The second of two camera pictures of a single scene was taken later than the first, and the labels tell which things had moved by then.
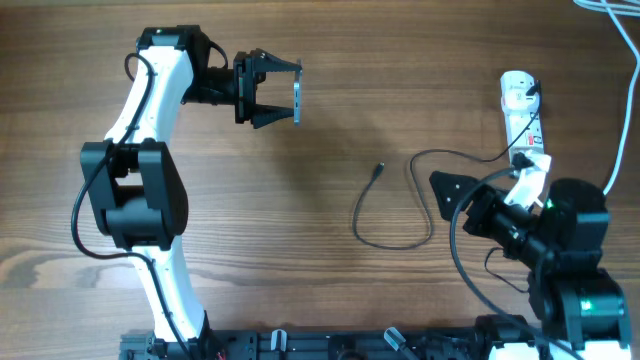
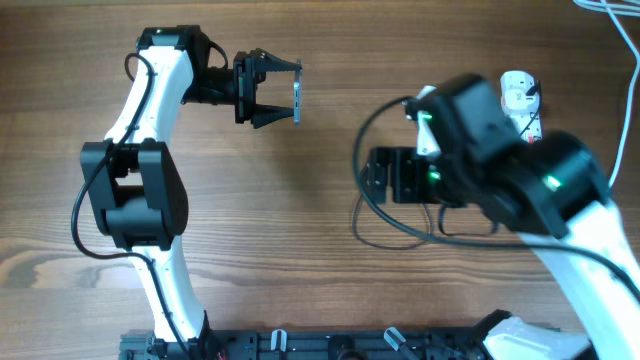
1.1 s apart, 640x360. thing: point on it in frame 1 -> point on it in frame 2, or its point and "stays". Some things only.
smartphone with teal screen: (298, 96) stays
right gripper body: (483, 224) -> (418, 177)
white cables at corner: (619, 7) stays
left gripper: (258, 62) stays
